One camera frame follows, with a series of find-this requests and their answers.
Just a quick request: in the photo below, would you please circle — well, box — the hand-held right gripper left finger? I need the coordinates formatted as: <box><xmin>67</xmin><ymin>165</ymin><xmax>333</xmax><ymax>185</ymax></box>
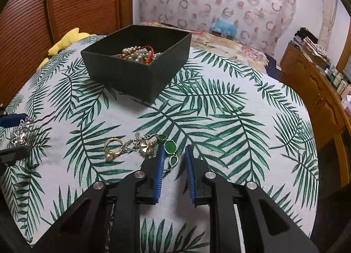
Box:
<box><xmin>31</xmin><ymin>145</ymin><xmax>166</xmax><ymax>253</ymax></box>

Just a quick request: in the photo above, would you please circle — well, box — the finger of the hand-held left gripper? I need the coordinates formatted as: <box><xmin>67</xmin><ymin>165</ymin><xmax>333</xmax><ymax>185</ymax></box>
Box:
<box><xmin>0</xmin><ymin>146</ymin><xmax>29</xmax><ymax>166</ymax></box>
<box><xmin>0</xmin><ymin>103</ymin><xmax>27</xmax><ymax>128</ymax></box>

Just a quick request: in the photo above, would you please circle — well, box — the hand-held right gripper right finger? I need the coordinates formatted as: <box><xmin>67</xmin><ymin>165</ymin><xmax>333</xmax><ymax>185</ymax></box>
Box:
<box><xmin>184</xmin><ymin>145</ymin><xmax>321</xmax><ymax>253</ymax></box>

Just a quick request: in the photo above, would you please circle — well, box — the silver rhinestone hair comb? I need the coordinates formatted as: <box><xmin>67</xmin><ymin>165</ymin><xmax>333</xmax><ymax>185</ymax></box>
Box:
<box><xmin>10</xmin><ymin>116</ymin><xmax>57</xmax><ymax>147</ymax></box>

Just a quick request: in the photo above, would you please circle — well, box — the green gem bracelet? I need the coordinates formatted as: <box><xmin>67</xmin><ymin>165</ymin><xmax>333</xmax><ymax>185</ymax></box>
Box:
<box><xmin>156</xmin><ymin>133</ymin><xmax>179</xmax><ymax>173</ymax></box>

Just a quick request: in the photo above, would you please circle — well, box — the gold flower brooch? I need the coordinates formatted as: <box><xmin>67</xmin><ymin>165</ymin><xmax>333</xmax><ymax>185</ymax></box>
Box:
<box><xmin>138</xmin><ymin>138</ymin><xmax>159</xmax><ymax>159</ymax></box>

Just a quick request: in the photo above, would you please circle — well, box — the gold flower brooch chain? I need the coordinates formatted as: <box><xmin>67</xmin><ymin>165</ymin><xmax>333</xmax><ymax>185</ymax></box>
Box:
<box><xmin>123</xmin><ymin>132</ymin><xmax>154</xmax><ymax>153</ymax></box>

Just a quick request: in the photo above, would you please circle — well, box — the gold pearl ring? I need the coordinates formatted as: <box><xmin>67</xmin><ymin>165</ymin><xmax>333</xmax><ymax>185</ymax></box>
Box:
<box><xmin>104</xmin><ymin>137</ymin><xmax>124</xmax><ymax>163</ymax></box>

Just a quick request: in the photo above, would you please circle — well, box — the black box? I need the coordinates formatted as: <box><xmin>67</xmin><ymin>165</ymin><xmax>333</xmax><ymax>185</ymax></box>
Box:
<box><xmin>81</xmin><ymin>24</ymin><xmax>192</xmax><ymax>104</ymax></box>

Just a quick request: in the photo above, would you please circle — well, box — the white pearl necklace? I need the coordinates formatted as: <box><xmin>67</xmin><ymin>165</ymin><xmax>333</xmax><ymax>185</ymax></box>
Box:
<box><xmin>127</xmin><ymin>49</ymin><xmax>162</xmax><ymax>64</ymax></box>

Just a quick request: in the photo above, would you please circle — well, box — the red cord bracelet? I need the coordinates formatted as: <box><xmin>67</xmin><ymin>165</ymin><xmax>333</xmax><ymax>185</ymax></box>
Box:
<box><xmin>136</xmin><ymin>45</ymin><xmax>155</xmax><ymax>65</ymax></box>

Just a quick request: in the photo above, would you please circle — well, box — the leaf print tablecloth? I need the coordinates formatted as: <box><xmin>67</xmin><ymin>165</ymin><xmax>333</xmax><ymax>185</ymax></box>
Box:
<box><xmin>0</xmin><ymin>34</ymin><xmax>321</xmax><ymax>253</ymax></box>

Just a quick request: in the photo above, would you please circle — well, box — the brown louvered wardrobe door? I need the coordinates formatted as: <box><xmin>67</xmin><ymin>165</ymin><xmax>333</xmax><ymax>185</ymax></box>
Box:
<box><xmin>46</xmin><ymin>0</ymin><xmax>134</xmax><ymax>43</ymax></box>
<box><xmin>0</xmin><ymin>0</ymin><xmax>55</xmax><ymax>105</ymax></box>

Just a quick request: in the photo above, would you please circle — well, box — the yellow plush toy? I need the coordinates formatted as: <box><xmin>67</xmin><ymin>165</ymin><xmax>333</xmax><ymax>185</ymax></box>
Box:
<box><xmin>37</xmin><ymin>29</ymin><xmax>97</xmax><ymax>72</ymax></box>

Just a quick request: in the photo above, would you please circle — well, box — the dark blue bed sheet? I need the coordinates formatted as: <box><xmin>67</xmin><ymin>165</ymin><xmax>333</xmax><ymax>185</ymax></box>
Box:
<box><xmin>263</xmin><ymin>55</ymin><xmax>282</xmax><ymax>81</ymax></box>

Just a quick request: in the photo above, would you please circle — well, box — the floral bedspread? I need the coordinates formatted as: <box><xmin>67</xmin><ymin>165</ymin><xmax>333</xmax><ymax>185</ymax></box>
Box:
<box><xmin>139</xmin><ymin>20</ymin><xmax>271</xmax><ymax>65</ymax></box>

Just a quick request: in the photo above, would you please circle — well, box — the long wooden cabinet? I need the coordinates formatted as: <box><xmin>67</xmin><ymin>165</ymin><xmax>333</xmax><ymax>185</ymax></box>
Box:
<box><xmin>279</xmin><ymin>43</ymin><xmax>351</xmax><ymax>200</ymax></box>

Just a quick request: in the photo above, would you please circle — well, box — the light blue plastic bag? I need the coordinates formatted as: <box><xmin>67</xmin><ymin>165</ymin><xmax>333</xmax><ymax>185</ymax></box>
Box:
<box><xmin>211</xmin><ymin>18</ymin><xmax>238</xmax><ymax>37</ymax></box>

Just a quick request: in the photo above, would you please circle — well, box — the row of cosmetic bottles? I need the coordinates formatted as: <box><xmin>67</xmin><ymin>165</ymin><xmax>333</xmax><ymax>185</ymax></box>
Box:
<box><xmin>324</xmin><ymin>65</ymin><xmax>351</xmax><ymax>98</ymax></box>

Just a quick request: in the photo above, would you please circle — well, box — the stack of folded patterned cloths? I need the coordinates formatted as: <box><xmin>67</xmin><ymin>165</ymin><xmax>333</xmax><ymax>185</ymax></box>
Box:
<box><xmin>301</xmin><ymin>36</ymin><xmax>333</xmax><ymax>65</ymax></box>

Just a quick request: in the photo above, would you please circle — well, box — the stack of dark clothes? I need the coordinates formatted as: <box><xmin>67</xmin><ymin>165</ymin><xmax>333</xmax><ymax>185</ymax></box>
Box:
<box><xmin>292</xmin><ymin>26</ymin><xmax>319</xmax><ymax>50</ymax></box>

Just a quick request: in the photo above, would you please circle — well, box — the cream tied curtain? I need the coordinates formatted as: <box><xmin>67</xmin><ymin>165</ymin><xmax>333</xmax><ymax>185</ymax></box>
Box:
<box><xmin>319</xmin><ymin>0</ymin><xmax>341</xmax><ymax>48</ymax></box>

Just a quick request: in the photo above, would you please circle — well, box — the wooden window frame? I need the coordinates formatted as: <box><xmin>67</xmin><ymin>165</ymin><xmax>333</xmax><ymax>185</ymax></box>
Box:
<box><xmin>336</xmin><ymin>13</ymin><xmax>351</xmax><ymax>73</ymax></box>

